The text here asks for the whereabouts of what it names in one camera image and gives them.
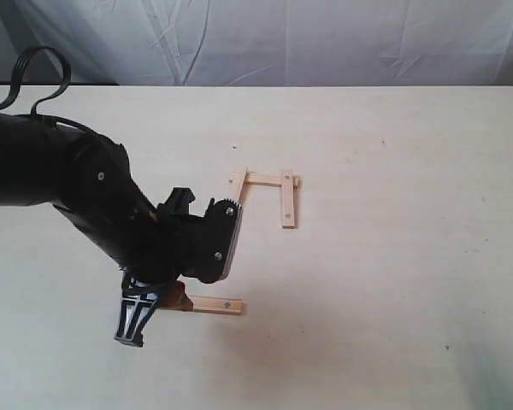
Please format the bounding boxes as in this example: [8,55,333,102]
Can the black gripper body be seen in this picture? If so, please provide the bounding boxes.
[119,186,244,285]

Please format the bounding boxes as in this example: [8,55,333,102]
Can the wood strip with holes bottom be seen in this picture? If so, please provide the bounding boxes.
[159,296,244,316]

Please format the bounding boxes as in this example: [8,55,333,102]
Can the wood strip with holes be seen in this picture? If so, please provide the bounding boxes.
[280,169,301,229]
[159,296,244,316]

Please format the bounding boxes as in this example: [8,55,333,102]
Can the plain wood strip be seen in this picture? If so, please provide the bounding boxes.
[228,172,300,188]
[229,166,248,203]

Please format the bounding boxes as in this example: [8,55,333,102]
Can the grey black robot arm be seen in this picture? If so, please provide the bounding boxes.
[0,113,242,347]

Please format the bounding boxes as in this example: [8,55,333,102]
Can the plain wood strip top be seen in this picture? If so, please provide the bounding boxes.
[228,172,300,188]

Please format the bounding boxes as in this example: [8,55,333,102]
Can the white backdrop cloth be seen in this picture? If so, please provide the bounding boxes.
[0,1,513,86]

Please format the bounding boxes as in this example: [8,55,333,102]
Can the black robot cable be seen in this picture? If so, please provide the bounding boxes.
[0,45,95,133]

